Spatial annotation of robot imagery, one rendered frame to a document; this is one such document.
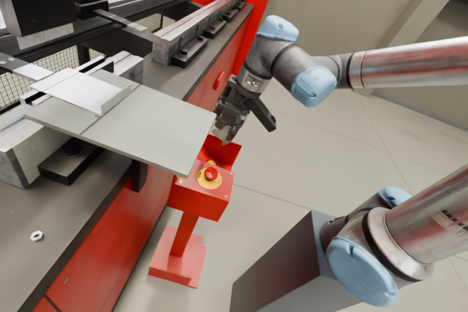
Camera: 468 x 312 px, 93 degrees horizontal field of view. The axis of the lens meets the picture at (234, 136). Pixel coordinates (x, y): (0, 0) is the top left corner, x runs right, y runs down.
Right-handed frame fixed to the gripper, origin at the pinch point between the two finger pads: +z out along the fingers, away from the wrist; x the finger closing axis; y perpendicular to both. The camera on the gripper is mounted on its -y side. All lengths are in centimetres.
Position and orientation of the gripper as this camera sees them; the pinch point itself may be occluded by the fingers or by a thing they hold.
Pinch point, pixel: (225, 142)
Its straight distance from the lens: 66.7
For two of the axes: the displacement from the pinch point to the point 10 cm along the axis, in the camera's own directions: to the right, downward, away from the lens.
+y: -9.0, -4.1, -1.4
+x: -1.6, 6.3, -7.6
